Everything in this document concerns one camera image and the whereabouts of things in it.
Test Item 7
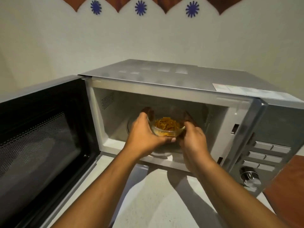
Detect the person's right hand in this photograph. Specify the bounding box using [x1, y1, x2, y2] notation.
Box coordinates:
[178, 121, 214, 174]

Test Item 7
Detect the clear glass bowl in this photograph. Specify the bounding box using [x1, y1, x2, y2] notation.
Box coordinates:
[146, 116, 187, 138]

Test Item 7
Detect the person's left forearm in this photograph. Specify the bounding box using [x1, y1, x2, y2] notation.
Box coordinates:
[51, 149, 148, 228]

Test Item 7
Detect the person's left hand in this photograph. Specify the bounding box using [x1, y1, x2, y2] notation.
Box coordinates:
[123, 112, 177, 160]

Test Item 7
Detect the brown pointed table mat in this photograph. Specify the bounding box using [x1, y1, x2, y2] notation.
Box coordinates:
[263, 154, 304, 228]

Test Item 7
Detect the person's right forearm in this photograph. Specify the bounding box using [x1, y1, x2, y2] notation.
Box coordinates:
[190, 159, 293, 228]

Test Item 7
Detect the silver black microwave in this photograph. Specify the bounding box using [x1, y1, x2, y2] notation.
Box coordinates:
[0, 59, 304, 228]

